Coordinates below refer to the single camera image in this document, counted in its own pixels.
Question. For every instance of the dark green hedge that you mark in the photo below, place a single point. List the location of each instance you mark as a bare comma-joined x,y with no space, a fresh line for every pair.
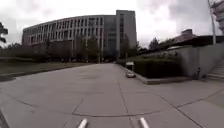
156,66

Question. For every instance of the concrete steps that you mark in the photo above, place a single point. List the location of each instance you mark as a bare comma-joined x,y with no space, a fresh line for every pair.
216,72

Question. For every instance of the robot's own part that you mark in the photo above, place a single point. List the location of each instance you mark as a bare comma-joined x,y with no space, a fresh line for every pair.
82,123
144,122

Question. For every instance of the grey concrete slab pavement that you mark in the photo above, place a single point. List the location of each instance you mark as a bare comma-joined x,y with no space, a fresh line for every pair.
100,90

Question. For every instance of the large curved grey building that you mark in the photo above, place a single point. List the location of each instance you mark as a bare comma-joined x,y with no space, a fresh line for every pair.
83,31

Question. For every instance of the lamp pole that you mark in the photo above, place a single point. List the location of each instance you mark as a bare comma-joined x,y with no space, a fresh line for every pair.
213,23

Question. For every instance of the low dark-roofed building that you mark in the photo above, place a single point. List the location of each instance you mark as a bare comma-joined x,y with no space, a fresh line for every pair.
190,38

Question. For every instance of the concrete planter kerb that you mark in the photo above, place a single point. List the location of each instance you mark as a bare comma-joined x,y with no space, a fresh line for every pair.
160,80

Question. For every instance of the grey concrete wall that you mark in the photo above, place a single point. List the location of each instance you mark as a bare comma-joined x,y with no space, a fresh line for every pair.
200,58

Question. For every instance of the small sign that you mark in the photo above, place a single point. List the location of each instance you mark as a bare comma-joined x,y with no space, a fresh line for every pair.
129,64

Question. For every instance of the row of trees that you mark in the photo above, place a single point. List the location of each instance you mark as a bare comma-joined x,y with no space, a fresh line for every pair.
66,50

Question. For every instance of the small robot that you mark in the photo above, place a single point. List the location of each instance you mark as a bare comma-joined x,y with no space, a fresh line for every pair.
130,75

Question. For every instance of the tall dark tree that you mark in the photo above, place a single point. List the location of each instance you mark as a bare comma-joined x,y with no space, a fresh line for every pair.
2,31

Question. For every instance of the grass lawn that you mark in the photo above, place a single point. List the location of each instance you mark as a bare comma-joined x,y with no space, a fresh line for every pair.
30,68

